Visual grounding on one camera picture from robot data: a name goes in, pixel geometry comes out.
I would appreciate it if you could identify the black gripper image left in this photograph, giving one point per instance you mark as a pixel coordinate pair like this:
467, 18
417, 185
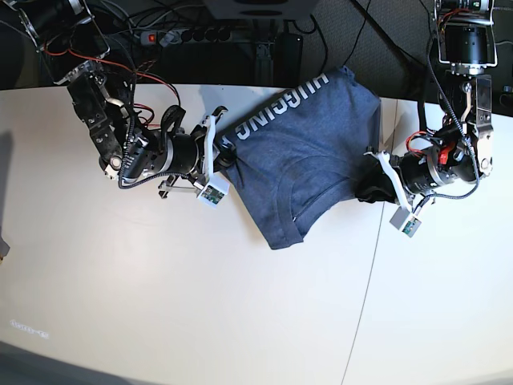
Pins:
185, 154

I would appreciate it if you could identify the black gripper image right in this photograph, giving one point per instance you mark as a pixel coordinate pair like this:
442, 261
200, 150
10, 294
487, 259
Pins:
420, 172

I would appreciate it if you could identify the blue T-shirt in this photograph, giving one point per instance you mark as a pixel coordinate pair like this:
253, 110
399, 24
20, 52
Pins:
303, 152

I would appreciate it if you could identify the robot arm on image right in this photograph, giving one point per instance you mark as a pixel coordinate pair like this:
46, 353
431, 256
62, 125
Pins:
463, 34

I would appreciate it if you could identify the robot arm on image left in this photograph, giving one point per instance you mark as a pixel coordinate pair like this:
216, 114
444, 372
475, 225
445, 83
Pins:
102, 91

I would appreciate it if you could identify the white power strip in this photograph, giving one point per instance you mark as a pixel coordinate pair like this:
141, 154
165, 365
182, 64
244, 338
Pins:
177, 36

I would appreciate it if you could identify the black power adapter brick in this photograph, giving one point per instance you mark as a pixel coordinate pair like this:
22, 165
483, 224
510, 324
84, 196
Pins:
287, 59

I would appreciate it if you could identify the grey object at table edge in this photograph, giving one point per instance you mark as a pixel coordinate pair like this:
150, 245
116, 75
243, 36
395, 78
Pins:
4, 249

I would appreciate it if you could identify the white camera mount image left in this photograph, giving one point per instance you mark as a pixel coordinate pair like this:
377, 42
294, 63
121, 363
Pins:
209, 189

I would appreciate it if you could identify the aluminium frame post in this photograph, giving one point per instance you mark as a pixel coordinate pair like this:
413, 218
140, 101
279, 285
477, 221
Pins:
264, 36

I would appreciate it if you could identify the grey base camera housing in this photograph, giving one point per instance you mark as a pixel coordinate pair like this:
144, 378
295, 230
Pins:
260, 9

